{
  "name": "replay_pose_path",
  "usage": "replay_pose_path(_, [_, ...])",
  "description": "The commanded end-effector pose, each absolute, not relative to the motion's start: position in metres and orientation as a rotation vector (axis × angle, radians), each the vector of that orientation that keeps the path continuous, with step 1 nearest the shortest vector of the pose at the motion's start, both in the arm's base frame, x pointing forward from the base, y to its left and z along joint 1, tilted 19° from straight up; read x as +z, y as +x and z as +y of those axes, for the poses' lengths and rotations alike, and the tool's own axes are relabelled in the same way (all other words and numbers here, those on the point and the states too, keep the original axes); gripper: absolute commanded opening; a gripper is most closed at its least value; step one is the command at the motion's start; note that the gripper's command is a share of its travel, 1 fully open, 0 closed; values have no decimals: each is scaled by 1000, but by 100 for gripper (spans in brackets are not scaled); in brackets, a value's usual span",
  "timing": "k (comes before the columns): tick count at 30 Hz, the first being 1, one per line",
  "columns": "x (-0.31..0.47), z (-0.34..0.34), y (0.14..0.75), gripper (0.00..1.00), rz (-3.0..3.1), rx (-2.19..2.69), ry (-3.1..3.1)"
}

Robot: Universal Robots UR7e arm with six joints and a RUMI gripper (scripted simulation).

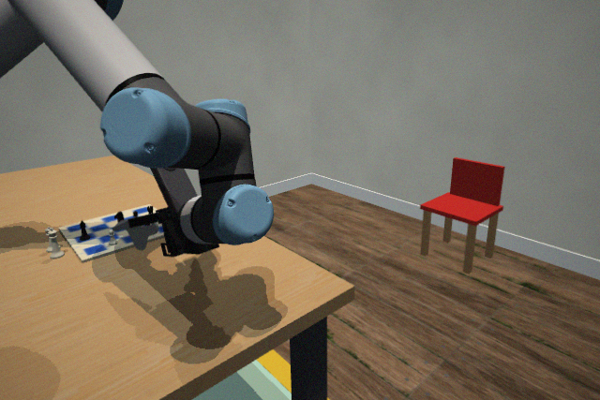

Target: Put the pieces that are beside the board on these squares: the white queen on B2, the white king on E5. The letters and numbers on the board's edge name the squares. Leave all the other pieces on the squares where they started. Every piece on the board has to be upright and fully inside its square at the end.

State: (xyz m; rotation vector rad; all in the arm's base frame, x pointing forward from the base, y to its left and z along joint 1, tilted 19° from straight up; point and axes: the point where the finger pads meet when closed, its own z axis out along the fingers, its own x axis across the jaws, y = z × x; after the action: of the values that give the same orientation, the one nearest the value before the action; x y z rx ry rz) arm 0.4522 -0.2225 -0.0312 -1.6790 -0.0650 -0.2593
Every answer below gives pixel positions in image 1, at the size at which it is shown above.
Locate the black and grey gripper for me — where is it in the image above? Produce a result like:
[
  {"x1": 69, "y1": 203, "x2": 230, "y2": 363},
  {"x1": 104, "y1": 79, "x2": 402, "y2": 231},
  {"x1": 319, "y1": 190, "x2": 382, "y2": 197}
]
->
[{"x1": 112, "y1": 201, "x2": 219, "y2": 257}]

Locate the blue and cream chessboard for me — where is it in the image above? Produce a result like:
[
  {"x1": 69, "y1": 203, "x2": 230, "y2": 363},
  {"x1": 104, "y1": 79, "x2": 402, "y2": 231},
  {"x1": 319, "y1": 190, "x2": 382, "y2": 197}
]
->
[{"x1": 58, "y1": 204, "x2": 164, "y2": 263}]

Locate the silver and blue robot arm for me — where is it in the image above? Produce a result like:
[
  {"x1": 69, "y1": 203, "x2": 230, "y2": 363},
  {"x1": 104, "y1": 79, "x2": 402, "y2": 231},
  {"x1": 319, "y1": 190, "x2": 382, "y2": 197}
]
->
[{"x1": 0, "y1": 0, "x2": 274, "y2": 245}]

